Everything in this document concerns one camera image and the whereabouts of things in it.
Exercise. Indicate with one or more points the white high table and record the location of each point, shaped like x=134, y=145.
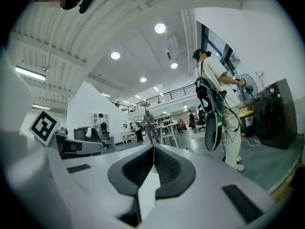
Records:
x=168, y=133

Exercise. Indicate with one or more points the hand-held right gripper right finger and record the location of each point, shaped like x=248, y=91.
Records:
x=202, y=187

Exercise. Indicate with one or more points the black washing machine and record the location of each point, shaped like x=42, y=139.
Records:
x=276, y=118

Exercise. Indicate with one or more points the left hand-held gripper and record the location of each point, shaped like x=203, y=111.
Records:
x=44, y=128

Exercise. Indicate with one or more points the black bin yellow lid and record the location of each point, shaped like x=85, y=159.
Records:
x=247, y=123

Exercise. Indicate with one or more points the black cabinet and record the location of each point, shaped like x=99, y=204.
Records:
x=82, y=133

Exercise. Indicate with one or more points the white shelf cabinet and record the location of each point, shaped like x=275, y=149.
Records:
x=95, y=118

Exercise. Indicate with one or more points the black metal railing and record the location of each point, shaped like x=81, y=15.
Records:
x=162, y=98

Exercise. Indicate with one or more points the white dresser table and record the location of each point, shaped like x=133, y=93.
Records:
x=128, y=134

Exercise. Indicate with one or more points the round ceiling light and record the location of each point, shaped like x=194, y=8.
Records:
x=115, y=55
x=174, y=65
x=143, y=79
x=160, y=28

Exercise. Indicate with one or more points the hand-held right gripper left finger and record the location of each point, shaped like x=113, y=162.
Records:
x=95, y=175

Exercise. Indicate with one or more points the black head-worn camera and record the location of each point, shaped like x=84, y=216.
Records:
x=88, y=0

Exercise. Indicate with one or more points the ceiling air conditioner unit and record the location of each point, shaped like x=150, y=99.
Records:
x=172, y=48

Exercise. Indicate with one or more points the long ceiling tube light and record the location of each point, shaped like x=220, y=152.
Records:
x=41, y=107
x=30, y=73

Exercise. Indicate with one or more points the black standing fan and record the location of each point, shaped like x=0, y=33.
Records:
x=250, y=87

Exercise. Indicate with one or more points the black framed window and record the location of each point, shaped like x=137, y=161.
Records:
x=214, y=44

